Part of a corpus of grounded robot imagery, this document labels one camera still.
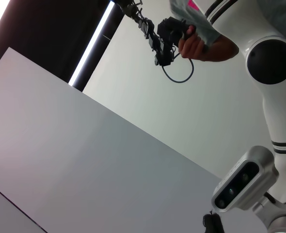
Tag person's bare hand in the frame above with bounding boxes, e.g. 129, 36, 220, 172
178, 25, 207, 61

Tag black teleoperation handle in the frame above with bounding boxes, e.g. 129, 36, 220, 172
157, 16, 197, 47

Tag black food bag brown straps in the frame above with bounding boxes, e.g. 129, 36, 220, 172
202, 210, 225, 233

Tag person's bare forearm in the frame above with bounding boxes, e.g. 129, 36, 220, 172
200, 33, 240, 63

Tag grey person's shirt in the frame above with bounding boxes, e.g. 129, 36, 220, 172
169, 0, 286, 50

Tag ceiling light strip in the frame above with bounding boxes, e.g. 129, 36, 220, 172
67, 0, 116, 87

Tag black looped cable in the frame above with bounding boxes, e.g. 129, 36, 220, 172
160, 57, 195, 83

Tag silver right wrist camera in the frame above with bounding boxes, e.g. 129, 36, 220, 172
211, 145, 283, 219

